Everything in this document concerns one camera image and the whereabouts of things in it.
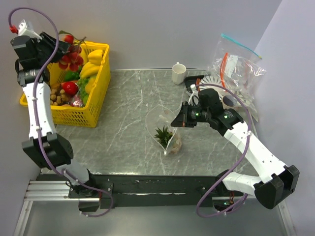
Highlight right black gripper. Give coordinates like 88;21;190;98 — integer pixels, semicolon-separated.
171;101;211;128

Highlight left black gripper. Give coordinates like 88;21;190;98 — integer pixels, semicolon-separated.
33;31;70;66

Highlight red toy strawberries bunch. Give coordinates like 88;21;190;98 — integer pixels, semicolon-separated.
58;30;87;72

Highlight polka dot zip bag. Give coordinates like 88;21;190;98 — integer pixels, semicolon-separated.
145;104;179;151

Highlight toy pineapple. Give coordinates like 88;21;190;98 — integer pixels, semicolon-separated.
154;126;182;156

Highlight red toy apple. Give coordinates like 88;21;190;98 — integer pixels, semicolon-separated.
62;82;78;96

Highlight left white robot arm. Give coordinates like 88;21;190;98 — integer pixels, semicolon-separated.
10;32;98;198

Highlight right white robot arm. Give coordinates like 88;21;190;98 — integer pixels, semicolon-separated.
171;88;300;209

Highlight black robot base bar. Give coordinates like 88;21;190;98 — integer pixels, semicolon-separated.
68;174;244;209

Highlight clear zip bag orange seal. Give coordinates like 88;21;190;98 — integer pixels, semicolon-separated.
209;53;266;121

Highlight clear zip bag blue seal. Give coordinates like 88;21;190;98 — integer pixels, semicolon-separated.
209;33;262;86

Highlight green toy bell pepper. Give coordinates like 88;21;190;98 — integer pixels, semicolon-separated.
64;70;80;82

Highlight yellow toy bell pepper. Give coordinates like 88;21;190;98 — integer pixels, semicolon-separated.
88;49;103;65

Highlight yellow toy banana bunch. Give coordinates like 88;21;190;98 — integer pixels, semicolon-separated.
79;62;100;79

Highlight green toy grapes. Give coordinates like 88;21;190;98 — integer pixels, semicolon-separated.
76;78;90;99

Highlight black plastic tray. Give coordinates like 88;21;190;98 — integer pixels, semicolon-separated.
184;74;207;95

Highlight yellow toy lemon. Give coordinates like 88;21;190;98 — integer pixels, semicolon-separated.
85;77;96;94

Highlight brown toy longan bunch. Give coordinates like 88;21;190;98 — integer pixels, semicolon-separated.
50;87;69;106

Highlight striped white plate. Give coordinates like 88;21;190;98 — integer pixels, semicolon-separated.
199;75;227;100

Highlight white ceramic mug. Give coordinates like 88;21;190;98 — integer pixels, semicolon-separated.
172;62;187;85

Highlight beige paper cup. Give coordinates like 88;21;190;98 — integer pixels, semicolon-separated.
221;95;238;110

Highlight green toy apple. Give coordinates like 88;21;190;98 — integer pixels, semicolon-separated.
82;94;89;106

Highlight yellow plastic basket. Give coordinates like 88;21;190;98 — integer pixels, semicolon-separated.
19;41;111;128

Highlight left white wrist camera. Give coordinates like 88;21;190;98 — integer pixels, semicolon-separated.
10;19;42;40

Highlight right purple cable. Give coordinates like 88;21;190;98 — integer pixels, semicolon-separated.
196;84;252;218

